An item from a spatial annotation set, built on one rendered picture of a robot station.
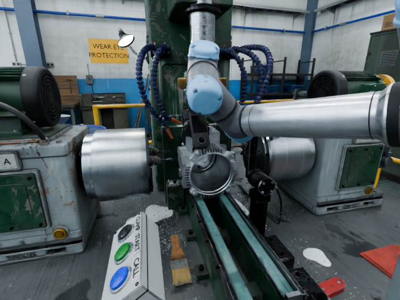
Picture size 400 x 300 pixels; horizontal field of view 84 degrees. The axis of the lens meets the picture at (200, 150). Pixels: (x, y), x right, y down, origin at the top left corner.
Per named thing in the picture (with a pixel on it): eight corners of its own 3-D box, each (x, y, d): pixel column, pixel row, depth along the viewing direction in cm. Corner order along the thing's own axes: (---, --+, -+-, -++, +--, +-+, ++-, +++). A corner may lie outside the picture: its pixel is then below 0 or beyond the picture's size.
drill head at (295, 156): (223, 171, 105) (225, 118, 98) (299, 164, 114) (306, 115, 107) (246, 197, 82) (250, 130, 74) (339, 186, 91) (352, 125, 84)
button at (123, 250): (122, 255, 37) (113, 249, 36) (136, 244, 37) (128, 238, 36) (120, 269, 34) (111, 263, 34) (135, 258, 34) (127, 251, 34)
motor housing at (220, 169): (178, 178, 97) (177, 136, 91) (220, 174, 101) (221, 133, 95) (185, 202, 78) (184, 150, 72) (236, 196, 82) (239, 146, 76)
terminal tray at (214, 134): (187, 143, 93) (187, 127, 91) (212, 142, 95) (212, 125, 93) (192, 152, 82) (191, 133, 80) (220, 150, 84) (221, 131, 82)
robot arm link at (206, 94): (239, 114, 49) (233, 87, 57) (208, 78, 43) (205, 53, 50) (211, 131, 53) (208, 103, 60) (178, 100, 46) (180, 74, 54)
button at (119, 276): (118, 280, 32) (109, 274, 32) (135, 268, 32) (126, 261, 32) (116, 299, 30) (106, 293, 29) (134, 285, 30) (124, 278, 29)
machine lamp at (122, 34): (123, 63, 100) (120, 33, 96) (149, 64, 102) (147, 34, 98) (119, 61, 83) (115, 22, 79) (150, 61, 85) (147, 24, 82)
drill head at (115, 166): (67, 187, 90) (55, 125, 83) (159, 178, 98) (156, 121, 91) (41, 223, 67) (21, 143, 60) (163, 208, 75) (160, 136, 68)
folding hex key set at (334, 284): (336, 280, 61) (337, 275, 61) (347, 290, 59) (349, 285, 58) (312, 291, 58) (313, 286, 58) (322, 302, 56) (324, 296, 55)
